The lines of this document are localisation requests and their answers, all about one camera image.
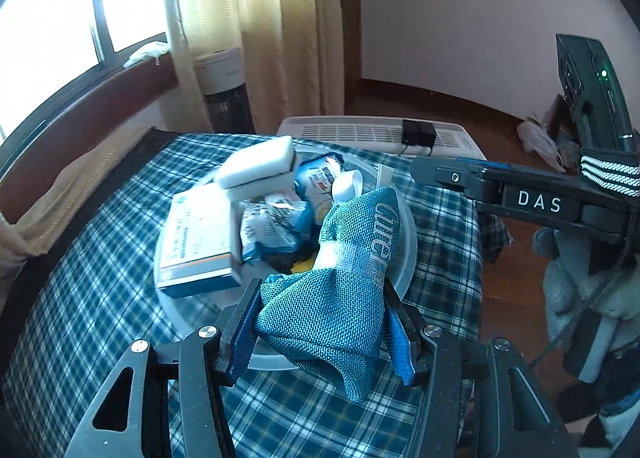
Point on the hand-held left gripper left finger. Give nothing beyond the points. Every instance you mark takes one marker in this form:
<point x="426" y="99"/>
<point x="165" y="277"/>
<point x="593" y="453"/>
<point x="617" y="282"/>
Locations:
<point x="242" y="348"/>

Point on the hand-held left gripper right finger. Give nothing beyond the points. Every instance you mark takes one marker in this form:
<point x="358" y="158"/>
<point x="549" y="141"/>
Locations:
<point x="400" y="348"/>

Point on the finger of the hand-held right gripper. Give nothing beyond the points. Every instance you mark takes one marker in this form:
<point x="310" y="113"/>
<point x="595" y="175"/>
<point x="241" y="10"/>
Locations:
<point x="480" y="163"/>
<point x="455" y="178"/>

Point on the blue mesh fabric pouch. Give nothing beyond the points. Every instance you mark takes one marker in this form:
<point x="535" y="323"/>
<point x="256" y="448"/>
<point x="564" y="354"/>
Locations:
<point x="320" y="318"/>

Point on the clear plastic bowl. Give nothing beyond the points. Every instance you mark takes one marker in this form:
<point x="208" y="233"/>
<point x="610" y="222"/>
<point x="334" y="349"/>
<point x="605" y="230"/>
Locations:
<point x="407" y="248"/>

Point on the person's right hand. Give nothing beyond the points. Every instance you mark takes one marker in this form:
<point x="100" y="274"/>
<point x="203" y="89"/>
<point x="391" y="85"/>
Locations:
<point x="565" y="278"/>

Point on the black power adapter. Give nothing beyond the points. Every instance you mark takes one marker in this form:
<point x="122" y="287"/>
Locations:
<point x="411" y="133"/>
<point x="427" y="134"/>

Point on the white plastic bag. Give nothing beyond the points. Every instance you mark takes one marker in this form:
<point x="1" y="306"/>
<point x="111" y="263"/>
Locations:
<point x="540" y="146"/>

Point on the white air purifier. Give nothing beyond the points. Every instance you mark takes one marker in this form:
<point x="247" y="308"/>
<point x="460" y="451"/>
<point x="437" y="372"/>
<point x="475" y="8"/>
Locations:
<point x="350" y="131"/>

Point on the white blue cardboard box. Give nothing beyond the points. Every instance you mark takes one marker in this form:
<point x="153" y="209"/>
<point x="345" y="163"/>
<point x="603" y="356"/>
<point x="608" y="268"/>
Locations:
<point x="200" y="233"/>

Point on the white printed plastic packet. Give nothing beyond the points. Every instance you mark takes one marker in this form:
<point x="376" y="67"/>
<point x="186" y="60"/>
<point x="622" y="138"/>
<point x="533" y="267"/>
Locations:
<point x="270" y="225"/>

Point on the light blue white packet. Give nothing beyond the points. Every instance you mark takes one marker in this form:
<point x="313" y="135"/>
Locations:
<point x="317" y="178"/>

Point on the blue plaid tablecloth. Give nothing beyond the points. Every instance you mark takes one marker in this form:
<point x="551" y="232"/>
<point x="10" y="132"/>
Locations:
<point x="100" y="288"/>

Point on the white sponge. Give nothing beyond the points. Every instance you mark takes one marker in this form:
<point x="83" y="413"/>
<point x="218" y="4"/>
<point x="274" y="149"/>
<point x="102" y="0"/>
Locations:
<point x="255" y="163"/>

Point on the beige folded cloth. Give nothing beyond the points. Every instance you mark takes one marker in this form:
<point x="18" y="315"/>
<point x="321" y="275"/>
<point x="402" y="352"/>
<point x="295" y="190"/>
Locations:
<point x="65" y="188"/>

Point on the beige curtain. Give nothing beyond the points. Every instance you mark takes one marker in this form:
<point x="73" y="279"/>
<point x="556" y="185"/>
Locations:
<point x="260" y="13"/>

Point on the brown wooden window sill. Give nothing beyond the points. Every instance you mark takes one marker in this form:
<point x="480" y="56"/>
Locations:
<point x="100" y="108"/>

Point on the white cloth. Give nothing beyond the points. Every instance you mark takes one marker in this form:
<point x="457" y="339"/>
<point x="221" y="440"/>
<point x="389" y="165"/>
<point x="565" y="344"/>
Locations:
<point x="147" y="53"/>

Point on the window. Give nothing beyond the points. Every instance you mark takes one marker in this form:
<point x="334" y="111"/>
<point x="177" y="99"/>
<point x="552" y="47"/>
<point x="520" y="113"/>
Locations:
<point x="50" y="3"/>

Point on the wooden door frame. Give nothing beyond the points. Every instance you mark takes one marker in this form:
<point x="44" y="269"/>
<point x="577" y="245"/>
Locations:
<point x="350" y="13"/>

